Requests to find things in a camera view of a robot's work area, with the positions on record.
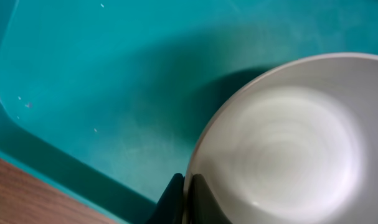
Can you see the teal plastic tray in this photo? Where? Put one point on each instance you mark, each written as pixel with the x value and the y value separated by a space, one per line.
pixel 105 99

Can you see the grey bowl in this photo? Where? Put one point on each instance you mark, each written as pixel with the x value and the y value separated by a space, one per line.
pixel 298 144

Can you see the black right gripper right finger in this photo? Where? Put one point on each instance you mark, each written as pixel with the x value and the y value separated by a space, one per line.
pixel 202 205

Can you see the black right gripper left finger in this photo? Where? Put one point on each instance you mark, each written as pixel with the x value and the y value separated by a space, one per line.
pixel 169 209

